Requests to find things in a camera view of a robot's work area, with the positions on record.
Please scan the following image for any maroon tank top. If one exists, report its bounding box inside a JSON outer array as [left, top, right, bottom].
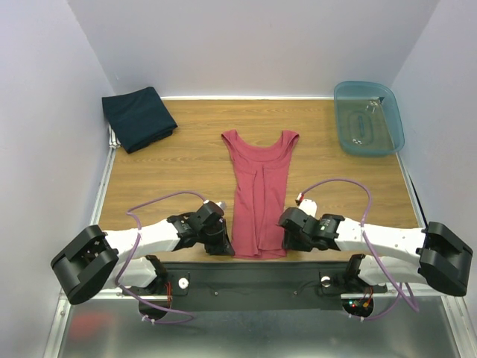
[[221, 130, 300, 260]]

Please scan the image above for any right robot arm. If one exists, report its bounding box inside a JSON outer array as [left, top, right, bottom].
[[279, 207, 473, 297]]

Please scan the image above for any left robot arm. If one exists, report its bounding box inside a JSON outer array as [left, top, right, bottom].
[[51, 201, 235, 305]]

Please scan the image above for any folded navy tank top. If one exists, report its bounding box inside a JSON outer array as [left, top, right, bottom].
[[101, 87, 178, 154]]

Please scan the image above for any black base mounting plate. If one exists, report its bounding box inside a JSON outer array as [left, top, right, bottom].
[[74, 260, 388, 313]]

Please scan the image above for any teal plastic bin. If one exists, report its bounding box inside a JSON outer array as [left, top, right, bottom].
[[334, 81, 405, 157]]

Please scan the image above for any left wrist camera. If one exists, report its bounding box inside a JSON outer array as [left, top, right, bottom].
[[203, 200, 227, 210]]

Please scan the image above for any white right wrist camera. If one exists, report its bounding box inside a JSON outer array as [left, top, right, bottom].
[[295, 192, 318, 217]]

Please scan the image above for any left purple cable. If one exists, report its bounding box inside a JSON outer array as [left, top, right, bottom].
[[113, 190, 229, 324]]

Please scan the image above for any purple cable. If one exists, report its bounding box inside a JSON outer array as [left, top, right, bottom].
[[296, 178, 420, 322], [113, 190, 229, 324]]

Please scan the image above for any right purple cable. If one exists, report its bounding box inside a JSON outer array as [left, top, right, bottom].
[[296, 178, 420, 322]]

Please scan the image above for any aluminium frame rail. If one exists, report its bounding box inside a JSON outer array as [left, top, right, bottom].
[[59, 266, 465, 299]]

